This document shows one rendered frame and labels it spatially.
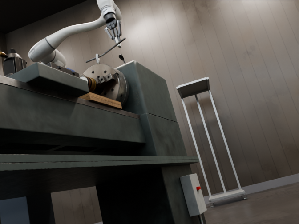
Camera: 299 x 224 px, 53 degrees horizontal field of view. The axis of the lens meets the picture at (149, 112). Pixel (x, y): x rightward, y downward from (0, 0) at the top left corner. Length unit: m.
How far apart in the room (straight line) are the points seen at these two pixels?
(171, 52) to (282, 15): 2.00
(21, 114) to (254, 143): 4.49
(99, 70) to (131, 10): 4.47
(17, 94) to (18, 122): 0.10
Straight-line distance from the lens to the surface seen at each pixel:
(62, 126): 1.23
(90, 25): 2.27
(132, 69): 1.99
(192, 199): 2.06
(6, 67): 1.54
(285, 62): 5.59
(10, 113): 1.07
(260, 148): 5.24
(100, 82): 1.83
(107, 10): 2.11
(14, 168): 0.83
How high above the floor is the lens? 0.39
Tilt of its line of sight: 15 degrees up
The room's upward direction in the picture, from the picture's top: 14 degrees counter-clockwise
